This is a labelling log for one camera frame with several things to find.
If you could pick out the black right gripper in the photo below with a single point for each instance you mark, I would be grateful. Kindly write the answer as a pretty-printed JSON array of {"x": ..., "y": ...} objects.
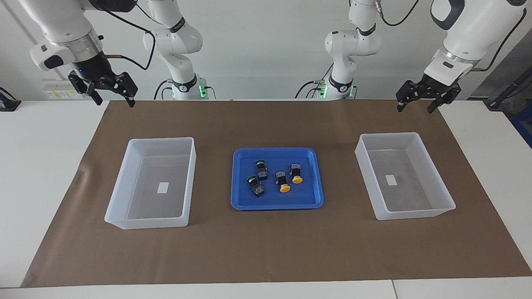
[{"x": 93, "y": 70}]

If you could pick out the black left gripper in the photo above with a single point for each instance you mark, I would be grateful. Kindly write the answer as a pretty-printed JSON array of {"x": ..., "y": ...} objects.
[{"x": 436, "y": 87}]

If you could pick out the yellow push button switch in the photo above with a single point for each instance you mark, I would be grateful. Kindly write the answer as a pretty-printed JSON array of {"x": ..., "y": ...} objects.
[
  {"x": 282, "y": 179},
  {"x": 296, "y": 170}
]

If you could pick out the green push button switch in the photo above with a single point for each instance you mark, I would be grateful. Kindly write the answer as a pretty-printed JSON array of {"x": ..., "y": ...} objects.
[
  {"x": 262, "y": 172},
  {"x": 257, "y": 190}
]

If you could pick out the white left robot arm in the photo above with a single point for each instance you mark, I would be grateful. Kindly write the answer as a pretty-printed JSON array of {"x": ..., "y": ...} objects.
[{"x": 347, "y": 41}]

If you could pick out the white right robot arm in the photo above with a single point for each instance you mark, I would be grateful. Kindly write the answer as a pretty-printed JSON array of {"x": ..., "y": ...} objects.
[{"x": 183, "y": 41}]

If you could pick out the black stand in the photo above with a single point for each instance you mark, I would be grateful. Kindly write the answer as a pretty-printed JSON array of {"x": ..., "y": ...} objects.
[{"x": 498, "y": 101}]

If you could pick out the small white label sticker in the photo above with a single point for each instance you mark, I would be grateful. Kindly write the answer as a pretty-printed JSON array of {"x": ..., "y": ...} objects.
[
  {"x": 163, "y": 187},
  {"x": 390, "y": 180}
]

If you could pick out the black clamp base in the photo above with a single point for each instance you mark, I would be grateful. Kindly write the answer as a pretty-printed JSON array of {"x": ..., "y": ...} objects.
[{"x": 8, "y": 104}]

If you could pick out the blue crate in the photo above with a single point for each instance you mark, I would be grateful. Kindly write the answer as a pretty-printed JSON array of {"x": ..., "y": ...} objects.
[{"x": 524, "y": 124}]

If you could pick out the translucent white plastic box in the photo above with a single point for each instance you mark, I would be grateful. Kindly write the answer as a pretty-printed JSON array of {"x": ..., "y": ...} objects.
[
  {"x": 185, "y": 182},
  {"x": 415, "y": 209}
]

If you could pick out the blue plastic tray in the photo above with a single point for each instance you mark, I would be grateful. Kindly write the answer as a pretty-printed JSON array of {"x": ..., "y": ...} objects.
[{"x": 249, "y": 199}]

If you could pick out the brown paper mat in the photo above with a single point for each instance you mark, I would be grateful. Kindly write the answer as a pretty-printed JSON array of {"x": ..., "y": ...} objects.
[{"x": 270, "y": 249}]

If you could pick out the white wall power strip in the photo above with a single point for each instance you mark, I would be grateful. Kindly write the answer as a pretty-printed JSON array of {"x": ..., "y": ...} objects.
[{"x": 56, "y": 94}]

